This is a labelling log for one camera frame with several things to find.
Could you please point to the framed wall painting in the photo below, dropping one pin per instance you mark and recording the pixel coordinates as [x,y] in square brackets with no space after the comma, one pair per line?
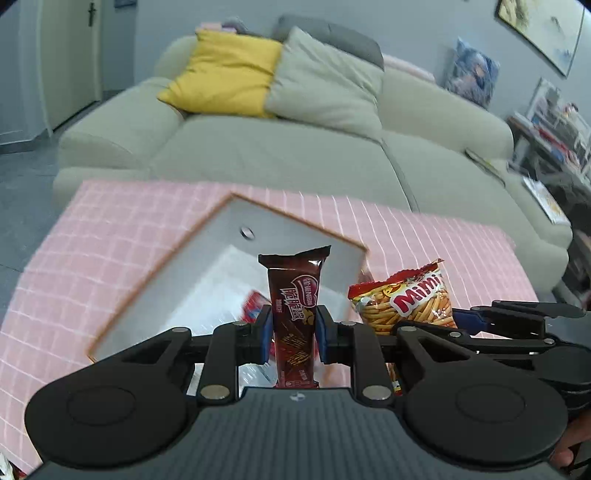
[540,27]

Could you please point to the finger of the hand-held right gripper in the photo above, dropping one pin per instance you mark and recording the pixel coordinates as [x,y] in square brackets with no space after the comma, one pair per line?
[508,340]
[466,321]

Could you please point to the beige pillow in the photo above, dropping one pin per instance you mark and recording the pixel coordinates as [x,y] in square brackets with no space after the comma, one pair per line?
[323,87]

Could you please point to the white door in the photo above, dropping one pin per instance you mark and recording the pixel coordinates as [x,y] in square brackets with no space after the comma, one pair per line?
[74,55]

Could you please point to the cluttered bookshelf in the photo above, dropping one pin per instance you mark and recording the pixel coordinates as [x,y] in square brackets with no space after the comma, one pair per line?
[554,129]

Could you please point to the person's right hand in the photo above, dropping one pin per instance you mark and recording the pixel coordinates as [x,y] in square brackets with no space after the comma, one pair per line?
[564,445]

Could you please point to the red packet with clear window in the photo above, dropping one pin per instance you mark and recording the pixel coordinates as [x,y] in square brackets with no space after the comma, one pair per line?
[253,307]

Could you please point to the grey plush toy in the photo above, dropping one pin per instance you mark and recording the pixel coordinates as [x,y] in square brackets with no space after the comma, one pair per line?
[236,25]

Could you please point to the yellow pillow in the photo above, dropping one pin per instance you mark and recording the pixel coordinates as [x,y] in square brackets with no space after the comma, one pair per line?
[221,69]

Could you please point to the pink blanket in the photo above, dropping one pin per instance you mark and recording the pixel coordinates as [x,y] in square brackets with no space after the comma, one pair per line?
[408,67]

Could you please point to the white storage box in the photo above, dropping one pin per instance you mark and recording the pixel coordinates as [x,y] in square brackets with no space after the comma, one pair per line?
[207,277]

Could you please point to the beige sofa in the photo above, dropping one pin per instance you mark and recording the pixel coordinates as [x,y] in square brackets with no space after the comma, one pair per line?
[277,152]

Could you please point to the pink checkered tablecloth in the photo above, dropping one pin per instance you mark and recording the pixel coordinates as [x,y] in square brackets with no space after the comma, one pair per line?
[92,240]

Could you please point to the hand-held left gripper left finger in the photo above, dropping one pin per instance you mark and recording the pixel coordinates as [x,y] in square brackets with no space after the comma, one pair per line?
[265,332]

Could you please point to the dark wall picture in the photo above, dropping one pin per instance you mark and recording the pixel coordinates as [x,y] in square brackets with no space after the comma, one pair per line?
[125,2]

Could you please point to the white magazine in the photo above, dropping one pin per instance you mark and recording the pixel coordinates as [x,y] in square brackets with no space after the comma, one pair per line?
[547,198]

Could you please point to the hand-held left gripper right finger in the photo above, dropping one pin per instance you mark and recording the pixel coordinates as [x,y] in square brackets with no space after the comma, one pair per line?
[323,334]

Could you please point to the red stick snack packet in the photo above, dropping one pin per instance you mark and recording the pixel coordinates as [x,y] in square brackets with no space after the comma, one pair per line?
[406,300]

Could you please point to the grey houndstooth pillow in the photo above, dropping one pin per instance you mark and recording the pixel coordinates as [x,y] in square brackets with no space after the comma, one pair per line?
[341,39]

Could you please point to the brown chocolate wafer bar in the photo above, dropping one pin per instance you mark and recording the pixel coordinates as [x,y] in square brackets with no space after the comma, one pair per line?
[293,300]

